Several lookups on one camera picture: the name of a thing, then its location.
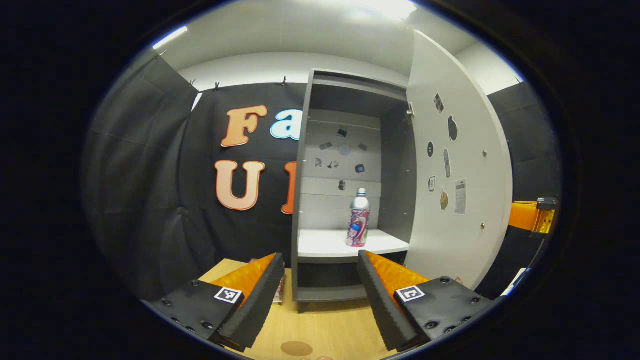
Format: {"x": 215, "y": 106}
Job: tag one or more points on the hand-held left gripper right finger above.
{"x": 380, "y": 310}

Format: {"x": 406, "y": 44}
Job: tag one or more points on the white cabinet door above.
{"x": 470, "y": 125}

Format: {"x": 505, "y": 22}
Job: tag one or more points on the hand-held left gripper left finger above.
{"x": 260, "y": 305}

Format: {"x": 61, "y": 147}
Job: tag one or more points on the brown round coaster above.
{"x": 296, "y": 348}

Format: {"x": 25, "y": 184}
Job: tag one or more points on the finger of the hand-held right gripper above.
{"x": 522, "y": 215}

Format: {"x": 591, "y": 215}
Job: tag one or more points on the black backdrop cloth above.
{"x": 150, "y": 175}

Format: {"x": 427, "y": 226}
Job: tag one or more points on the grey cabinet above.
{"x": 350, "y": 100}

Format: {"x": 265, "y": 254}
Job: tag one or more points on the silver bottle with red label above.
{"x": 358, "y": 220}

